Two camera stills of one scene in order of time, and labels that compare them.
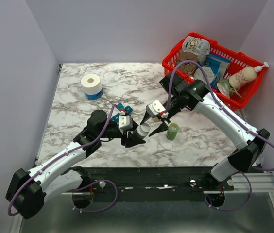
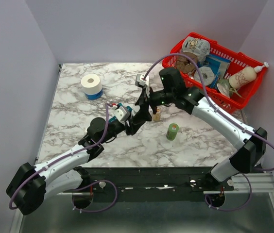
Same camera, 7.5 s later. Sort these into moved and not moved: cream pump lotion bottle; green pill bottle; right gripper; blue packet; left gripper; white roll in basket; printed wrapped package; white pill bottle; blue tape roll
Moved: left gripper; right gripper; white pill bottle
Not moved: cream pump lotion bottle; printed wrapped package; blue packet; green pill bottle; blue tape roll; white roll in basket
